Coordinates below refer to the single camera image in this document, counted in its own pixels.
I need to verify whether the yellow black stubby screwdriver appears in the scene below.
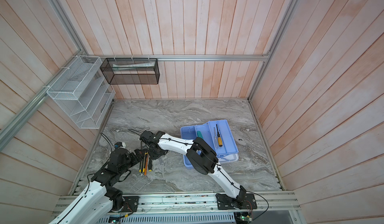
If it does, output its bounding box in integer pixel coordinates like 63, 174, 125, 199
147, 159, 153, 172

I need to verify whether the white blue plastic toolbox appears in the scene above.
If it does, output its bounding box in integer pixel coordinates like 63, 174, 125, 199
180, 120, 239, 164

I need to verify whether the aluminium front rail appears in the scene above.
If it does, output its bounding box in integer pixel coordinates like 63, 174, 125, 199
50, 190, 301, 217

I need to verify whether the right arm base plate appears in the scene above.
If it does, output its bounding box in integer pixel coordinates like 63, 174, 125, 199
215, 193, 258, 210

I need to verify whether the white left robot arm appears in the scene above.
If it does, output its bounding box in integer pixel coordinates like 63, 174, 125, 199
51, 147, 145, 224

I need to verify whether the clear handled screwdriver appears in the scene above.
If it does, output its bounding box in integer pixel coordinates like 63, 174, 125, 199
214, 127, 218, 149

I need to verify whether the teal utility knife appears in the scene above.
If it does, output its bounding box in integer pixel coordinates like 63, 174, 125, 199
197, 131, 204, 139

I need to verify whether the black mesh wall basket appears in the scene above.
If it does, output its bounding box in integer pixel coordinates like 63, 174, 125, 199
101, 57, 160, 85

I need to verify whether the white wire mesh shelf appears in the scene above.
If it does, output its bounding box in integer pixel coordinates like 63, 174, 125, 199
47, 56, 115, 129

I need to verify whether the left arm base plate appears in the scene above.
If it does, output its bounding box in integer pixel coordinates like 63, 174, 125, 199
111, 196, 140, 213

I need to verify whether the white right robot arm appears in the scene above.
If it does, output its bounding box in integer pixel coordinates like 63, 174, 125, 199
140, 131, 247, 209

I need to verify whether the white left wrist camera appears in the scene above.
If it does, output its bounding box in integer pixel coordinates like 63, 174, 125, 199
114, 142, 127, 149

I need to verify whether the orange handled screwdriver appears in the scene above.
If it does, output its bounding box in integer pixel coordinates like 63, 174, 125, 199
143, 152, 149, 176

